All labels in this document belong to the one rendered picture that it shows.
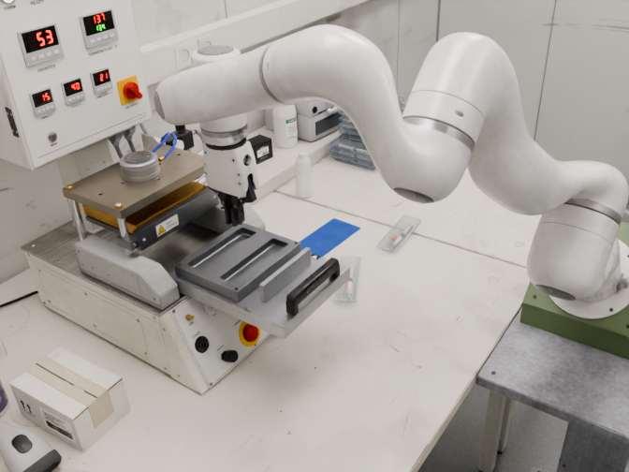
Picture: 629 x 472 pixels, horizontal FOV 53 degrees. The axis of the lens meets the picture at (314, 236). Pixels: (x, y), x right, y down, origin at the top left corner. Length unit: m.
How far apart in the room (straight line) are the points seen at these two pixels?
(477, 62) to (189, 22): 1.41
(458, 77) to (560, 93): 2.72
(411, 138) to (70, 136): 0.86
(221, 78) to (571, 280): 0.62
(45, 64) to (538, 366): 1.17
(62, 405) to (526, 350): 0.94
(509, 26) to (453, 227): 1.84
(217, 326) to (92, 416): 0.30
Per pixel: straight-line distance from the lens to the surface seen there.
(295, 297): 1.14
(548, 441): 2.32
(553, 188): 0.97
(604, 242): 1.10
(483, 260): 1.72
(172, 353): 1.33
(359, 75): 0.77
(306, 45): 0.79
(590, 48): 3.43
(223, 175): 1.18
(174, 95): 1.04
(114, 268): 1.34
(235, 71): 0.97
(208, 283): 1.24
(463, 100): 0.80
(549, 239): 1.08
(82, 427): 1.28
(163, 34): 2.04
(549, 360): 1.45
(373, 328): 1.47
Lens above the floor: 1.70
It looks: 32 degrees down
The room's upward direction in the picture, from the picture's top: 3 degrees counter-clockwise
